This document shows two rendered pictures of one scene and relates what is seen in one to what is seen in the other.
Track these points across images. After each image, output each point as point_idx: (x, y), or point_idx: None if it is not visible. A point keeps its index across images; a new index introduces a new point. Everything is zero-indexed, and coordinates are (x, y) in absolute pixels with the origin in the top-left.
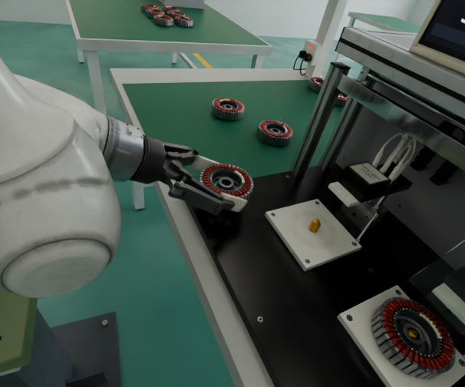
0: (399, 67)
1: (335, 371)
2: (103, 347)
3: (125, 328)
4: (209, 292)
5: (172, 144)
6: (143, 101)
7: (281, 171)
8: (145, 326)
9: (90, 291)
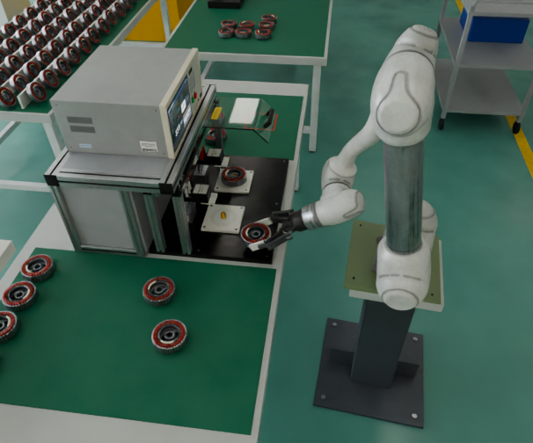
0: (184, 162)
1: (264, 185)
2: (327, 380)
3: (309, 388)
4: None
5: (279, 237)
6: (244, 383)
7: (192, 261)
8: (293, 382)
9: (329, 437)
